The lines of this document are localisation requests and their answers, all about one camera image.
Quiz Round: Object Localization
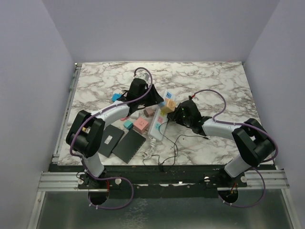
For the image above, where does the white cord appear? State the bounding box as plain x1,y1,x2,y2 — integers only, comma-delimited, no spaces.
142,137,158,159

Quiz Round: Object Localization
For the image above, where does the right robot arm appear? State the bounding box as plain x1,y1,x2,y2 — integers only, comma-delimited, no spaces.
168,100,278,187

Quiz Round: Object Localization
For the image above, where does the teal charger plug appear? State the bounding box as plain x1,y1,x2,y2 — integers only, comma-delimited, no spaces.
123,120,133,130

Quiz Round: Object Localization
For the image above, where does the beige pink USB charger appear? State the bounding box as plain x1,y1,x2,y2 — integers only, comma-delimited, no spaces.
143,107,154,117

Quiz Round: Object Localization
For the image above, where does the thin black cable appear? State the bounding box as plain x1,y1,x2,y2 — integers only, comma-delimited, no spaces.
142,119,210,171

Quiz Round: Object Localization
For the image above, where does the black flat box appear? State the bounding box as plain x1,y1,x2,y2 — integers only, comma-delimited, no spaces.
98,125,124,157
112,130,146,164

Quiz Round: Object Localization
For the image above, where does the purple cable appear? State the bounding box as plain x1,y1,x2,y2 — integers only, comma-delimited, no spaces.
69,67,153,210
188,89,280,208

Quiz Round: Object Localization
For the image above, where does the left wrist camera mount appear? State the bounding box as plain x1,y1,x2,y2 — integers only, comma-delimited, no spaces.
139,73,151,82

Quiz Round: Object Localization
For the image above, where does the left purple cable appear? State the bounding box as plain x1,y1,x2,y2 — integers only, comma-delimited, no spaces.
69,67,153,210

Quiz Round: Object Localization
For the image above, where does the left black flat box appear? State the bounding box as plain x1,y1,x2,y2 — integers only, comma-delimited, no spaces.
98,125,124,157

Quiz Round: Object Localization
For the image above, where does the right black flat box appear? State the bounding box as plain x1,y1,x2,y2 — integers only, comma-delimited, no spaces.
112,130,146,164

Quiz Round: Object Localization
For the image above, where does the orange tan plug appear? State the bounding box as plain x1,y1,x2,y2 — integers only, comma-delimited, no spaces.
162,98,176,114

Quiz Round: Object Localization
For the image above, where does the blue plug adapter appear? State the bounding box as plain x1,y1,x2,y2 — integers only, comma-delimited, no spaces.
112,94,121,102

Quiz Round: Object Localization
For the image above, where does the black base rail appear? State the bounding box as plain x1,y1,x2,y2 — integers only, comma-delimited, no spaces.
39,164,281,198

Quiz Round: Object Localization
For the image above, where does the white power strip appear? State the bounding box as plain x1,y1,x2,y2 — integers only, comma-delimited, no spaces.
148,89,176,141

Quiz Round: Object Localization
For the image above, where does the large black adapter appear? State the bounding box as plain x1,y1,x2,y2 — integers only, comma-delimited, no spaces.
167,108,180,122

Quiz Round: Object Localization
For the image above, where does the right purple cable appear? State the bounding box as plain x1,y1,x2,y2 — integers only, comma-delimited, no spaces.
188,89,280,208

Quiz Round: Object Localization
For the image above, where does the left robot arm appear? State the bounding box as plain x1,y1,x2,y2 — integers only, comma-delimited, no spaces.
66,78,164,188

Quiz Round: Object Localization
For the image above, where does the white plug adapter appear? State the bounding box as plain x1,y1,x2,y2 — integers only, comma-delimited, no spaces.
130,111,140,119

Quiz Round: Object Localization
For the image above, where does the pink cube socket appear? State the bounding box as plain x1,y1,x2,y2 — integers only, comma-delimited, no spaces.
133,117,149,134

